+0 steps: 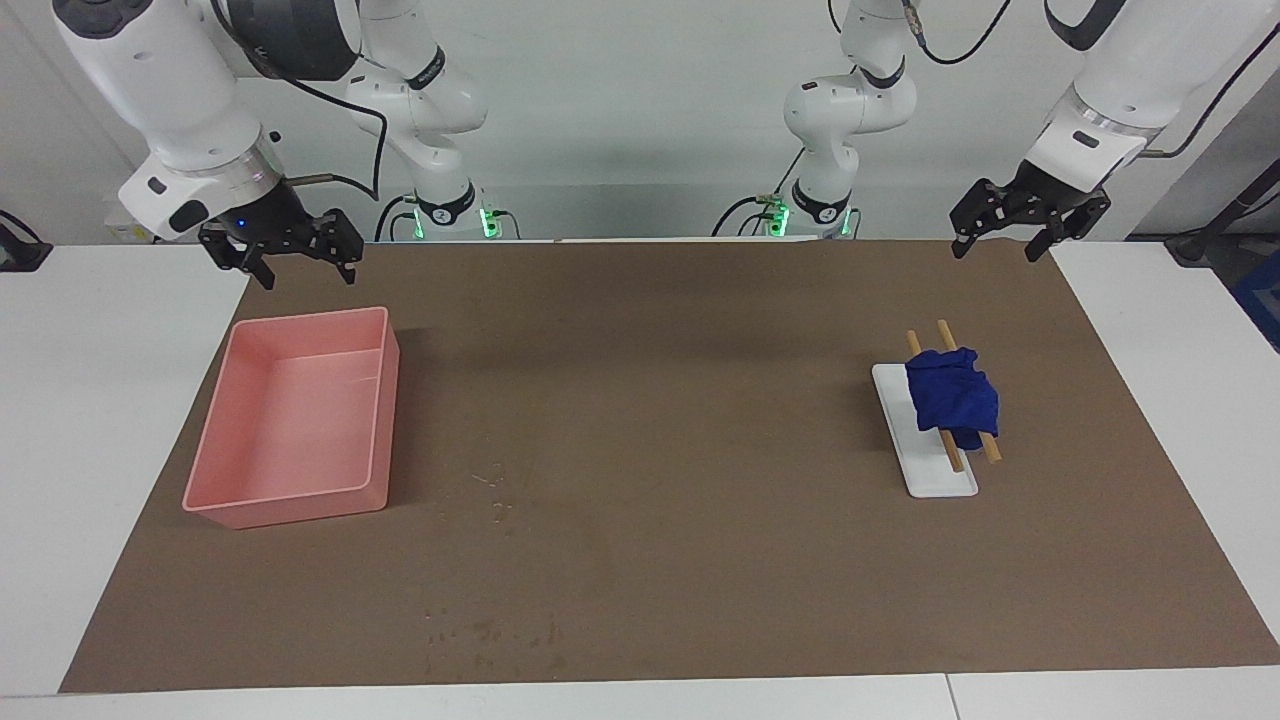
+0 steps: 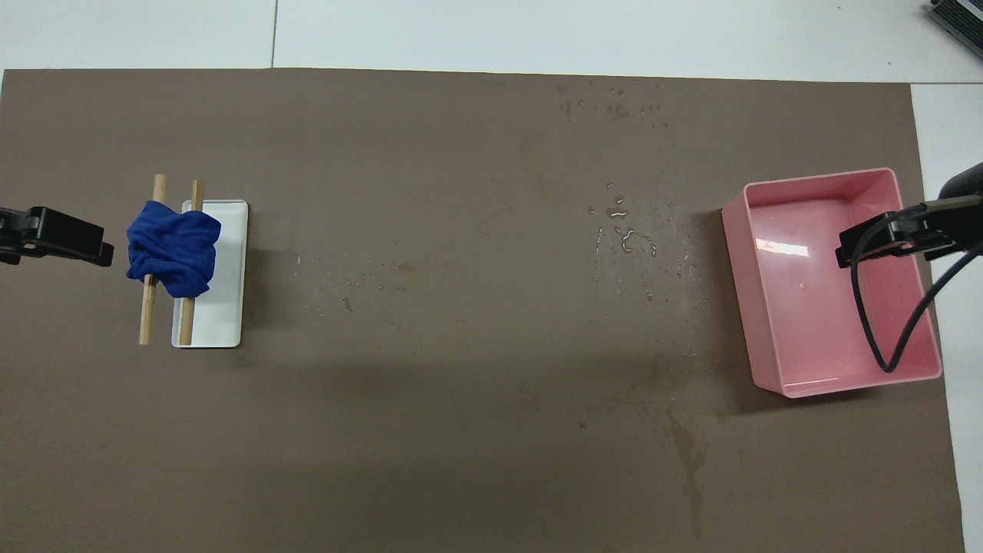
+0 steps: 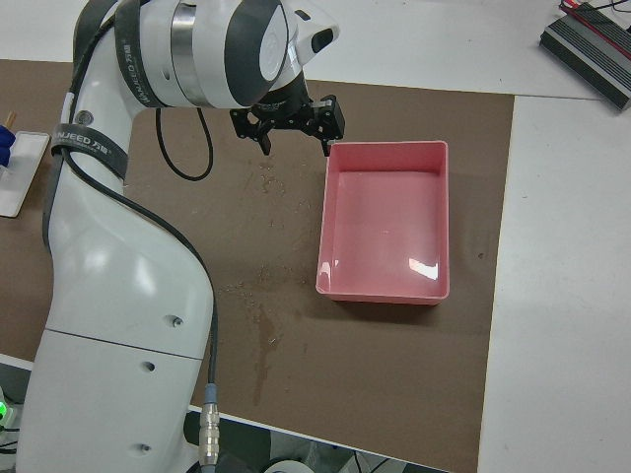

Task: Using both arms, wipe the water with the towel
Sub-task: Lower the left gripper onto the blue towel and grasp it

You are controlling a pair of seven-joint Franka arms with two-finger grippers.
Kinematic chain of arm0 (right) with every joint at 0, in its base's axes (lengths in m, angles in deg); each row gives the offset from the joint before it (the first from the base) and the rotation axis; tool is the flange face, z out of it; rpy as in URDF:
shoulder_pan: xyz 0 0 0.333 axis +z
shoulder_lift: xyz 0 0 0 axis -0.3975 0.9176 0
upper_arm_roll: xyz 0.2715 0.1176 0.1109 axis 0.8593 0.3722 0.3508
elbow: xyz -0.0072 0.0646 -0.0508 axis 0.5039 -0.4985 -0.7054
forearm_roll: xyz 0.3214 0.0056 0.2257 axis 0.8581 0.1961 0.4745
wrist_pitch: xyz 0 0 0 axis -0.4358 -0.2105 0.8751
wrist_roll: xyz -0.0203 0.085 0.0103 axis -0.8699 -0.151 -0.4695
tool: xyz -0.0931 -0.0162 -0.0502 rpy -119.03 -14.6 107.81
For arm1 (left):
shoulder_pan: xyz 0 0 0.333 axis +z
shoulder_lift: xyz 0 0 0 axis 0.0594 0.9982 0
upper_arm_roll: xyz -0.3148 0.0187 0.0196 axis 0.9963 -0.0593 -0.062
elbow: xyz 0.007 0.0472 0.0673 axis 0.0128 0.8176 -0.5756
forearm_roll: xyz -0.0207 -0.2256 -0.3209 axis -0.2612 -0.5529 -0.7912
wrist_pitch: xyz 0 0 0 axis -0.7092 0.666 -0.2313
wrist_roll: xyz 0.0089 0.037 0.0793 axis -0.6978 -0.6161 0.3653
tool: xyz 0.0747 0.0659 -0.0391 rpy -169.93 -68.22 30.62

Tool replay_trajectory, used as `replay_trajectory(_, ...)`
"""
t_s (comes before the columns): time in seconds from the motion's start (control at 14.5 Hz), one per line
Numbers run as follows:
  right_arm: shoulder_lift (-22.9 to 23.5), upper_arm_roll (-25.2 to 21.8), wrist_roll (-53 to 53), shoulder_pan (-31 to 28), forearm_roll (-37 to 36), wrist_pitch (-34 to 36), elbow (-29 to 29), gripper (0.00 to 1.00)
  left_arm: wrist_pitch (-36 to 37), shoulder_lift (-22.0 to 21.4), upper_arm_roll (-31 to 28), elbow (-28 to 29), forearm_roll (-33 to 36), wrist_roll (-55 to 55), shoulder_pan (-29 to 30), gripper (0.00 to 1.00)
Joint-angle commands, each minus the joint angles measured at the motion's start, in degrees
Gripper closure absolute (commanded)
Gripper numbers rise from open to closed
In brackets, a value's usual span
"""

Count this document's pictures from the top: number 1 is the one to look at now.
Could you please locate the pink plastic bin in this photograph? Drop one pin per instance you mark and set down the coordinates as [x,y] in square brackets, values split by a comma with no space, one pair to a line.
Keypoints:
[290,420]

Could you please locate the white power strip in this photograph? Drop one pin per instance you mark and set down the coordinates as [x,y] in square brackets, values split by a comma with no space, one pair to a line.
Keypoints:
[125,232]

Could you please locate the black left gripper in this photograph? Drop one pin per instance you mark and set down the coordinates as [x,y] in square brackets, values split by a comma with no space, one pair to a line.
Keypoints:
[1042,192]

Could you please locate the black clamp mount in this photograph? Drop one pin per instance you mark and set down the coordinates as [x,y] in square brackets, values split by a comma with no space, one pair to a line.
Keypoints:
[20,255]

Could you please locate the brown table mat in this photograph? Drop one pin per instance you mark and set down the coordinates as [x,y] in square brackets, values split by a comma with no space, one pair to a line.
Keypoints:
[650,450]

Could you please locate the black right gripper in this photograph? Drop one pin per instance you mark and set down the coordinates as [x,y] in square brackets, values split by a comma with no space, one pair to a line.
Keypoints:
[270,220]

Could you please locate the blue box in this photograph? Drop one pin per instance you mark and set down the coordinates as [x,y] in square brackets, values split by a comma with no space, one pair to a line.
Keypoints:
[1262,300]

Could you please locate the wooden rack rod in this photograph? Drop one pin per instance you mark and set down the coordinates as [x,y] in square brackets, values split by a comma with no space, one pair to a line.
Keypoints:
[992,452]
[955,460]

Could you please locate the blue cloth towel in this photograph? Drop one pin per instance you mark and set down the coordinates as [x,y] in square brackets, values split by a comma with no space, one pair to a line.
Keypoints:
[950,395]

